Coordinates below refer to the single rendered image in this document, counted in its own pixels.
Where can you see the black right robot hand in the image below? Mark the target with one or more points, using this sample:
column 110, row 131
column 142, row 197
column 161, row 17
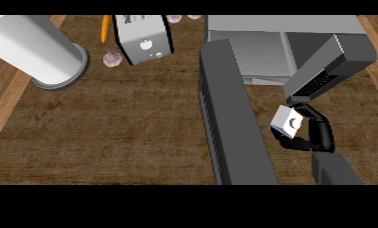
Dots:
column 324, row 133

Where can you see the white milk carton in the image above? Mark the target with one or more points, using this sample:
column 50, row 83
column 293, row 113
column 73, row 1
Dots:
column 285, row 121

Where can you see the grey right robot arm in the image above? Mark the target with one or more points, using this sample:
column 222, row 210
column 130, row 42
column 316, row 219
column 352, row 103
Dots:
column 335, row 171

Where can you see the dark grey microwave door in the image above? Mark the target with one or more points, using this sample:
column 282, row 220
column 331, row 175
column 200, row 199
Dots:
column 236, row 118

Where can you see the grey microwave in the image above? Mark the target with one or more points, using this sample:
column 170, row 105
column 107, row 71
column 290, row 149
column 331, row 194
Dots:
column 275, row 52

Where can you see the pale purple garlic bulb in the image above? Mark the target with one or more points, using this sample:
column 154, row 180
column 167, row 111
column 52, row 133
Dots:
column 194, row 16
column 173, row 18
column 112, row 59

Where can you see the white carton with apple print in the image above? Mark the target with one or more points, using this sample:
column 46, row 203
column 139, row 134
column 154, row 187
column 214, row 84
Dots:
column 145, row 40

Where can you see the orange carrot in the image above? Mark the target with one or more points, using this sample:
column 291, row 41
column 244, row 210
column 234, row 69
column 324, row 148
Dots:
column 105, row 27

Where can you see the white cylinder with grey rim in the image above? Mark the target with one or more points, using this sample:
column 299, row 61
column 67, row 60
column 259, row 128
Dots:
column 37, row 50

